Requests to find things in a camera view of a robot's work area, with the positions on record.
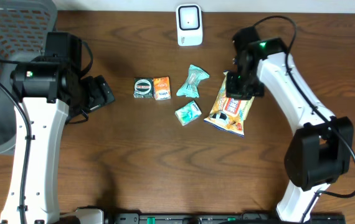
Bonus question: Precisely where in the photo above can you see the grey plastic mesh basket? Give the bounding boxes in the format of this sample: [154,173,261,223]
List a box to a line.
[0,0,57,154]

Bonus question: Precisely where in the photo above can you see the teal candy wrapper bag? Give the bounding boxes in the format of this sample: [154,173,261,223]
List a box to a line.
[176,65,210,98]

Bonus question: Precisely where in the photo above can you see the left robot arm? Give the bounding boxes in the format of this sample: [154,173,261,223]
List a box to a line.
[0,62,115,223]

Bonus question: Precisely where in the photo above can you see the orange juice carton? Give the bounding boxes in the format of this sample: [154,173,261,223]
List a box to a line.
[153,77,171,100]

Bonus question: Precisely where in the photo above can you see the round black lidded cup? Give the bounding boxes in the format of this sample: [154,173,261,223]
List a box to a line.
[133,78,154,98]

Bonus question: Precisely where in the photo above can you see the yellow blue snack bag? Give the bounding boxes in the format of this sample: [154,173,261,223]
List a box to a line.
[204,71,255,137]

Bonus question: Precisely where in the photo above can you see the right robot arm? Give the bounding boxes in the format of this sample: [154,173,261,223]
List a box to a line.
[226,37,354,223]

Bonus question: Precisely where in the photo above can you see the white barcode scanner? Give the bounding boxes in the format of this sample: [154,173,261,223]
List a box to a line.
[176,4,203,47]

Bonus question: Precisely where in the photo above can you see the green tissue pack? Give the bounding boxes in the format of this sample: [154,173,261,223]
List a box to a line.
[175,100,202,126]

